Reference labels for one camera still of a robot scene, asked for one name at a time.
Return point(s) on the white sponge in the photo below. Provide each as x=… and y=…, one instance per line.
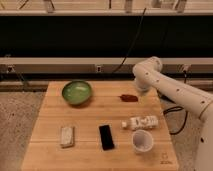
x=67, y=137

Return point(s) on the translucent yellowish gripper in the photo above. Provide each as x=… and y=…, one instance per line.
x=143, y=92

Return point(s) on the white wall outlet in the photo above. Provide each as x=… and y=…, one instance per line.
x=99, y=69

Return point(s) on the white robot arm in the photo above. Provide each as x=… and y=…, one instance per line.
x=148, y=74

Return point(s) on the white plastic bottle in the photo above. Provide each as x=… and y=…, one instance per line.
x=134, y=123

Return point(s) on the wooden cutting board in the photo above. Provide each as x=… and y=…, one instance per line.
x=91, y=138

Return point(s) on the white paper cup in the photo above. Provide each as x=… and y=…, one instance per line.
x=142, y=141

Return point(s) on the dark red pepper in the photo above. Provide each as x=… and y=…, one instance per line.
x=128, y=98

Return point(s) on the black rectangular phone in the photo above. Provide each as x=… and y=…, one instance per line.
x=106, y=137

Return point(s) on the green bowl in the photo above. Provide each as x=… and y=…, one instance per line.
x=77, y=92

